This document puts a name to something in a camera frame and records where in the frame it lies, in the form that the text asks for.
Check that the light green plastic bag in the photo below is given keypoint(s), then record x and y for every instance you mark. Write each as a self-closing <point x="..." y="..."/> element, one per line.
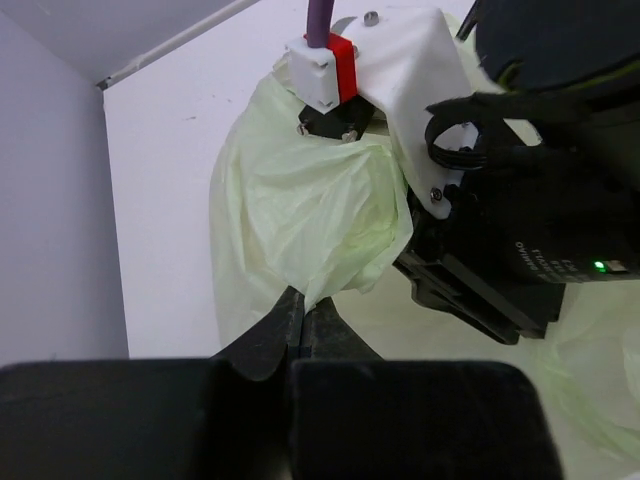
<point x="308" y="194"/>

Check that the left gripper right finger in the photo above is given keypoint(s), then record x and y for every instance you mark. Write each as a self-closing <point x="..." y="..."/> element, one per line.
<point x="409" y="419"/>

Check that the aluminium table frame rail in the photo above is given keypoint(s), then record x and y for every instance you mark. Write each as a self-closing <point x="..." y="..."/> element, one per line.
<point x="202" y="26"/>

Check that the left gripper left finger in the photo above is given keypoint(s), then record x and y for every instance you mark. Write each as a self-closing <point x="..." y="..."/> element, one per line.
<point x="218" y="417"/>

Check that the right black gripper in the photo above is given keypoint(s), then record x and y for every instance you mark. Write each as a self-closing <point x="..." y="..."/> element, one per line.
<point x="549" y="197"/>

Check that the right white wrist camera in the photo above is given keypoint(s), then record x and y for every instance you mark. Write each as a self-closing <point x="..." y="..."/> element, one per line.
<point x="405" y="63"/>

